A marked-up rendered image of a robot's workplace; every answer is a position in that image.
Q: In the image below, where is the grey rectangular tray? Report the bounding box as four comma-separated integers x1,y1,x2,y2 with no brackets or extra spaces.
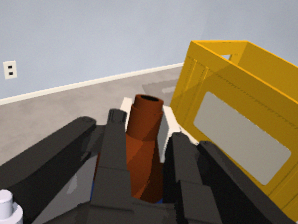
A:
32,152,98,224

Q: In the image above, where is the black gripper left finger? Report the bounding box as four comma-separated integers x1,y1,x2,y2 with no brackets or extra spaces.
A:
0,97,136,224

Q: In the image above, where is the yellow-brown crate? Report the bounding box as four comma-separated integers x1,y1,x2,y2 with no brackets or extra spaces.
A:
169,40,298,222

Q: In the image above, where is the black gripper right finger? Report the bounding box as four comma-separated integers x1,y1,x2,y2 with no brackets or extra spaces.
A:
157,106,297,224

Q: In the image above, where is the orange and blue bottle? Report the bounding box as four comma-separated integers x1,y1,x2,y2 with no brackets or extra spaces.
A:
126,94,164,204

